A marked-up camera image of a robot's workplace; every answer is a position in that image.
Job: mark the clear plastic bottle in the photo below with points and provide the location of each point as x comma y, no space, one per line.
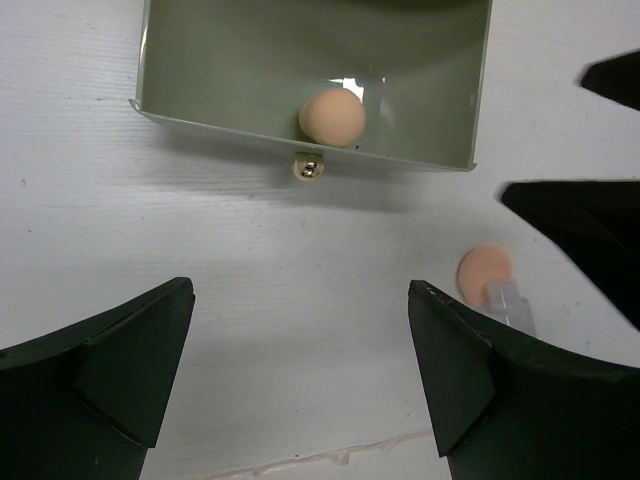
506,305

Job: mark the tan makeup sponge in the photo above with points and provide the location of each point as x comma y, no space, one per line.
333,117

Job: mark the pink makeup sponge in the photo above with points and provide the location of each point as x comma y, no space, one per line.
480,267

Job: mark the grey bottom drawer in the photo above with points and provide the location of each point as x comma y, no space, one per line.
238,72

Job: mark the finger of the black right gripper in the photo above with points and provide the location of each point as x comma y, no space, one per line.
615,78
595,223

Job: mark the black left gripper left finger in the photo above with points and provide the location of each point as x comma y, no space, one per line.
88,401

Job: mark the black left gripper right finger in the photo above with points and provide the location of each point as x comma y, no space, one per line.
505,405

